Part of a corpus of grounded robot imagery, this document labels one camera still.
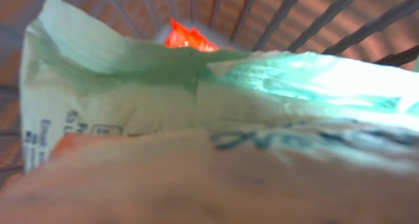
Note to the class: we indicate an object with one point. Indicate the orange spaghetti package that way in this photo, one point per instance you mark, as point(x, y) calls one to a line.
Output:
point(180, 37)

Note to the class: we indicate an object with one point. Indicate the teal tissue pack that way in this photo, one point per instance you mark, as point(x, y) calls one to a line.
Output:
point(79, 75)

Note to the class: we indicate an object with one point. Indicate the grey plastic basket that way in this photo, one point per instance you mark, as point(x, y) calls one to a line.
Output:
point(380, 32)

